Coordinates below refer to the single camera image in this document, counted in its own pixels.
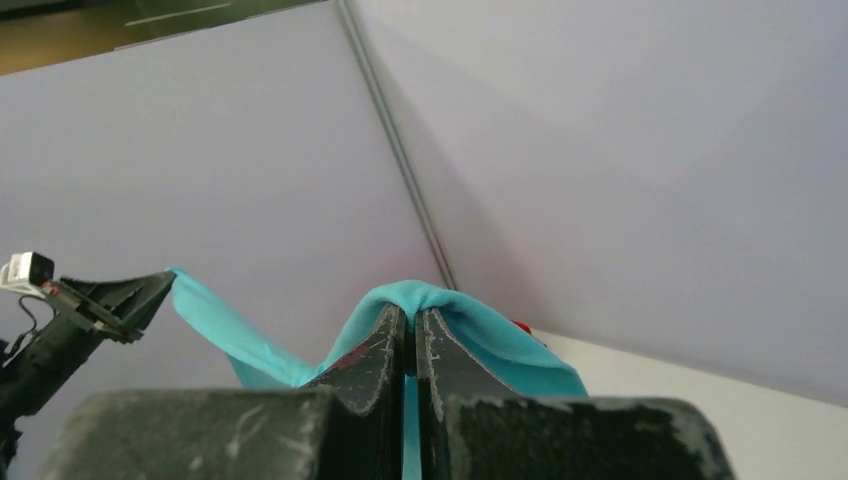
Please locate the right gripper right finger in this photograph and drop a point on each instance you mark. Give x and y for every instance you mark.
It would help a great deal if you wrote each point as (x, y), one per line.
(450, 379)

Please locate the red folded t-shirt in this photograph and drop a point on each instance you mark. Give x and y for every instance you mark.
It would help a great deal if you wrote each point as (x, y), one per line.
(529, 331)

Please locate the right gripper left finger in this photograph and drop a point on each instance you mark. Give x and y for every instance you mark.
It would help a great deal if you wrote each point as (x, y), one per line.
(362, 426)

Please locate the teal t-shirt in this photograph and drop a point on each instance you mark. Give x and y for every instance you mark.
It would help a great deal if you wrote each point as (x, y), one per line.
(504, 349)

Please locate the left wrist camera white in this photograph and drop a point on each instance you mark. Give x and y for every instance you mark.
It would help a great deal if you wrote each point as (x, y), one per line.
(26, 273)

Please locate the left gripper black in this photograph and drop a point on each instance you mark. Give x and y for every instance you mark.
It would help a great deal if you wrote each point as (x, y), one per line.
(84, 314)

